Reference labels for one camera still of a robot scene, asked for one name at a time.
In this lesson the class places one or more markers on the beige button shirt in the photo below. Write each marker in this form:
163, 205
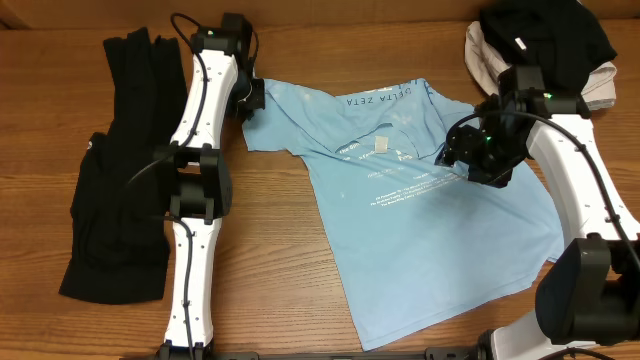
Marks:
485, 64

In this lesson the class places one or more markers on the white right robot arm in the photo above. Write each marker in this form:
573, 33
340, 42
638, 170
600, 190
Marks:
590, 296

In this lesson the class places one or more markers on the black garment on left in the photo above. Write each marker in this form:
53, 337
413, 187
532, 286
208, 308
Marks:
119, 250

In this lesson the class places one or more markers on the light blue t-shirt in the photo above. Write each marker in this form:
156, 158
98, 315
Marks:
415, 243

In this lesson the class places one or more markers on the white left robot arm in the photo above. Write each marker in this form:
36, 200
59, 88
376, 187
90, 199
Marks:
193, 169

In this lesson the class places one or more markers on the black garment on pile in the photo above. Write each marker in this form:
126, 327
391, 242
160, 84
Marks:
562, 37

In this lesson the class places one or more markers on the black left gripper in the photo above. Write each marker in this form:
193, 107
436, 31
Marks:
248, 103

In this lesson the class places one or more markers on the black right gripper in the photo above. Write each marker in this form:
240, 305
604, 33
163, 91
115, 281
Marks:
451, 151

